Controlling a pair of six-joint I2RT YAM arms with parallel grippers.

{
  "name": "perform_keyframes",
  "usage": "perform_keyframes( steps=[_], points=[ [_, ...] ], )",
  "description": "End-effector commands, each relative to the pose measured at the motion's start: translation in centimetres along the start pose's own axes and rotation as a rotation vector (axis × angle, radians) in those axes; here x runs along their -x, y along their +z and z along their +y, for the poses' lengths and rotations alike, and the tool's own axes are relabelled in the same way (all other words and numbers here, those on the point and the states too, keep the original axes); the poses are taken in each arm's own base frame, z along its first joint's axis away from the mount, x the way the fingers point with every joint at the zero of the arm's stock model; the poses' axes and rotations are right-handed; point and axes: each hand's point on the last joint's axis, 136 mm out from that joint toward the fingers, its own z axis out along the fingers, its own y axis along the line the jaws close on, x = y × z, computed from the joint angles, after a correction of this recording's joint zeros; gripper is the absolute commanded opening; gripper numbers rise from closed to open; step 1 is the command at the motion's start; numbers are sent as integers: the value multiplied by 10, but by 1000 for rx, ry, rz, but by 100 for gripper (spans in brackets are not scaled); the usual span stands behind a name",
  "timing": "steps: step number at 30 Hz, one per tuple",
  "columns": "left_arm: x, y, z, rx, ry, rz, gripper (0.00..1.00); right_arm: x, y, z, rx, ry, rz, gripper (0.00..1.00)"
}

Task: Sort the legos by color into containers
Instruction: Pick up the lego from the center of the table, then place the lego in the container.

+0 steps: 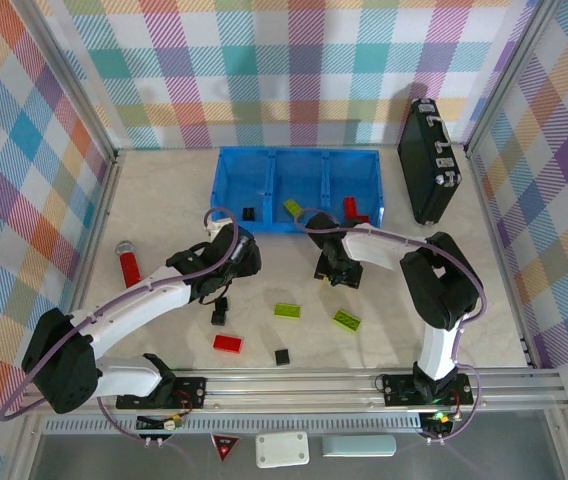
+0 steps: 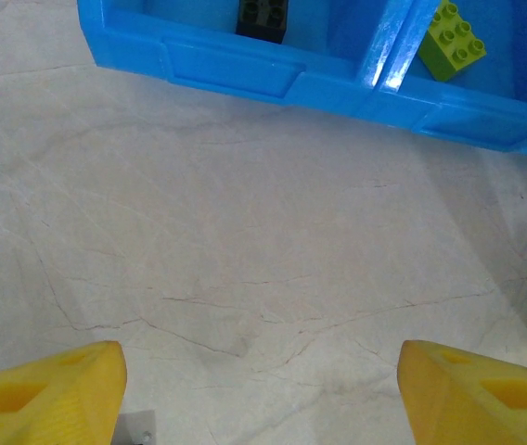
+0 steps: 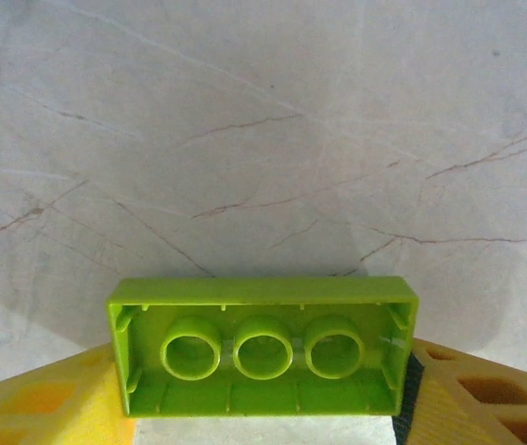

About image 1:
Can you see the red lego brick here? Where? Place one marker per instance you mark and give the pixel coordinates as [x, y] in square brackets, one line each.
[362, 218]
[349, 206]

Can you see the lime green lego brick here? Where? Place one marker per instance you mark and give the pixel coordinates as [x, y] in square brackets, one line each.
[291, 206]
[347, 320]

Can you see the red lego plate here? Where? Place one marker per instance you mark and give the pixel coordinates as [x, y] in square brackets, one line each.
[227, 343]

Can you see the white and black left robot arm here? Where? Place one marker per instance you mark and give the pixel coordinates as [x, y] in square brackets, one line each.
[129, 310]

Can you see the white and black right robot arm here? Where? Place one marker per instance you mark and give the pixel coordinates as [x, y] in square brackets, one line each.
[436, 350]

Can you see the lime green flat lego plate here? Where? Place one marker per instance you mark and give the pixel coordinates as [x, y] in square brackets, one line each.
[287, 311]

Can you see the blue three-compartment plastic bin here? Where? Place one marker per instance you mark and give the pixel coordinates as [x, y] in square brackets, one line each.
[244, 175]

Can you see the black briefcase with silver latches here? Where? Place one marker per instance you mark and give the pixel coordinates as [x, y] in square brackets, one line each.
[421, 165]

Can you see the grey-blue rectangular block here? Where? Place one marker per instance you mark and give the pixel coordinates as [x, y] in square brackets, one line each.
[359, 445]

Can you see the white rectangular plate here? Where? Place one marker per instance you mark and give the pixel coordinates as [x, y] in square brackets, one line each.
[282, 449]

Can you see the connector board with green light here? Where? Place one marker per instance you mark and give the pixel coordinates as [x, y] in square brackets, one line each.
[439, 419]

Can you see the red emergency button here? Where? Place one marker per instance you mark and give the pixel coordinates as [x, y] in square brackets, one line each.
[225, 445]

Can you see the plaid fabric backdrop panel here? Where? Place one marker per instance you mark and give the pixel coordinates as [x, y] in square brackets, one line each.
[264, 60]
[14, 175]
[564, 175]

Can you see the aluminium table edge rail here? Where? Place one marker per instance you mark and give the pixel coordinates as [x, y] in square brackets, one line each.
[494, 240]
[99, 215]

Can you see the aluminium mounting rail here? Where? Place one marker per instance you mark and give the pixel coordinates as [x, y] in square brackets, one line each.
[289, 387]

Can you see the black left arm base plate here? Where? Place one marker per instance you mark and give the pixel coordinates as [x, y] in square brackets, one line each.
[191, 390]

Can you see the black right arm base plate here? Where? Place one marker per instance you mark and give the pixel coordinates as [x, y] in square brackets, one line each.
[394, 390]

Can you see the aluminium frame post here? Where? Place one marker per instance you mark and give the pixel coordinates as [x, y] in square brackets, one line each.
[64, 75]
[506, 75]

